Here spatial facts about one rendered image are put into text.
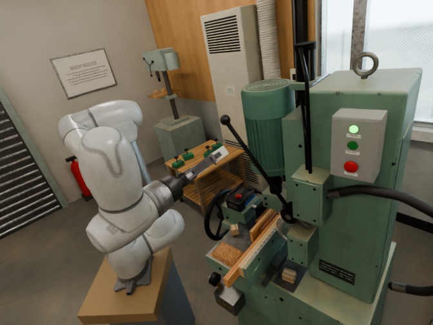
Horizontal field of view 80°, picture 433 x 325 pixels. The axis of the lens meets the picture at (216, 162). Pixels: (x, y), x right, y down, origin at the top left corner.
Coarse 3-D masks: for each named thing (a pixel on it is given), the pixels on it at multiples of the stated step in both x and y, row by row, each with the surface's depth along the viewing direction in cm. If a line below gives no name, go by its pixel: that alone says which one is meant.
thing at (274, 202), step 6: (264, 192) 107; (282, 192) 105; (264, 198) 106; (270, 198) 105; (276, 198) 102; (264, 204) 109; (270, 204) 106; (276, 204) 104; (282, 204) 102; (276, 210) 106
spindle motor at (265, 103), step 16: (272, 80) 90; (288, 80) 86; (256, 96) 80; (272, 96) 79; (288, 96) 80; (256, 112) 82; (272, 112) 81; (288, 112) 83; (256, 128) 86; (272, 128) 84; (256, 144) 90; (272, 144) 87; (256, 160) 93; (272, 160) 90; (272, 176) 92
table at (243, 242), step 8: (224, 224) 125; (232, 224) 123; (240, 224) 117; (248, 224) 116; (240, 232) 113; (248, 232) 112; (224, 240) 111; (232, 240) 110; (240, 240) 109; (248, 240) 108; (280, 240) 107; (240, 248) 105; (272, 248) 103; (208, 256) 104; (272, 256) 104; (208, 264) 107; (216, 264) 102; (224, 264) 99; (264, 264) 100; (224, 272) 101; (256, 272) 96; (240, 280) 95; (248, 280) 92; (256, 280) 97; (248, 288) 94
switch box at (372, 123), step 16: (336, 112) 60; (352, 112) 59; (368, 112) 57; (384, 112) 55; (336, 128) 59; (368, 128) 55; (384, 128) 57; (336, 144) 61; (368, 144) 57; (336, 160) 63; (352, 160) 60; (368, 160) 58; (352, 176) 62; (368, 176) 60
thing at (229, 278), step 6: (276, 216) 112; (270, 222) 109; (258, 240) 102; (252, 246) 100; (246, 252) 98; (240, 258) 96; (234, 270) 92; (228, 276) 90; (234, 276) 91; (228, 282) 89
